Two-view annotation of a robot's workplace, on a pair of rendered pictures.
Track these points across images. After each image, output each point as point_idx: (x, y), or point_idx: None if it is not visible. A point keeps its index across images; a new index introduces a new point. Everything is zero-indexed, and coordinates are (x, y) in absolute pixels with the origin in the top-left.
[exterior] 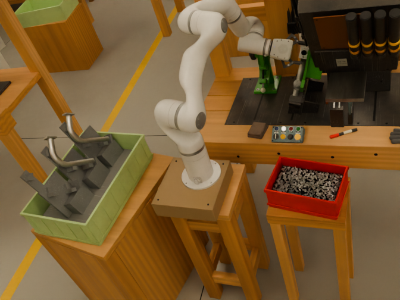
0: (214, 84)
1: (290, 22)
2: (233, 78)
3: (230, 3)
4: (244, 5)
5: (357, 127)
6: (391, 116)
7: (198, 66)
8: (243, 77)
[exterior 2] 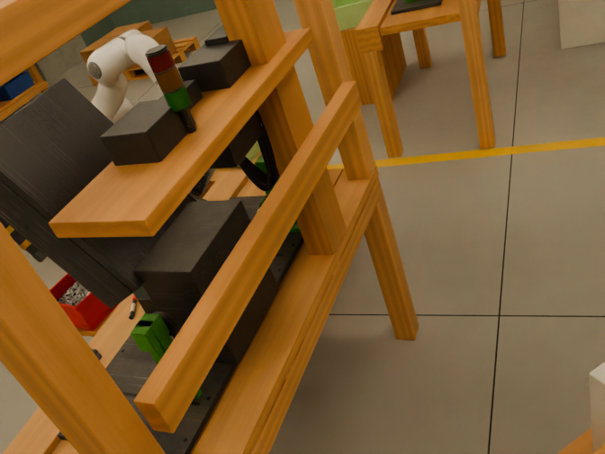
0: (334, 170)
1: (243, 159)
2: (340, 185)
3: (133, 58)
4: (336, 102)
5: (138, 320)
6: (130, 357)
7: (98, 90)
8: (336, 195)
